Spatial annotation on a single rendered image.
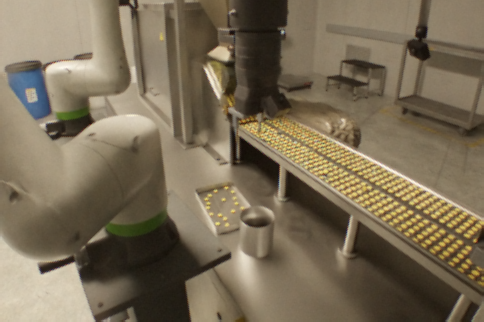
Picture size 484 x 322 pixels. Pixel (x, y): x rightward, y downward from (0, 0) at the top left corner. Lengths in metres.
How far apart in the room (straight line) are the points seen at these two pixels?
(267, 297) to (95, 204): 0.41
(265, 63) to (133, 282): 0.42
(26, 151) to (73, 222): 0.10
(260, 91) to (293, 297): 0.42
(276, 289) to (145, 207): 0.33
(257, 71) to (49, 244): 0.37
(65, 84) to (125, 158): 0.72
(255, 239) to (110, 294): 0.33
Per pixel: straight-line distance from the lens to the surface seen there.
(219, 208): 0.91
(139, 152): 0.49
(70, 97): 1.17
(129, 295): 0.57
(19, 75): 3.98
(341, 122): 1.09
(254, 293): 0.70
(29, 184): 0.41
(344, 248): 0.81
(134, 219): 0.55
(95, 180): 0.44
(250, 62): 0.50
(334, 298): 0.72
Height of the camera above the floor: 1.35
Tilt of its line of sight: 25 degrees down
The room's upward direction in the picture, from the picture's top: straight up
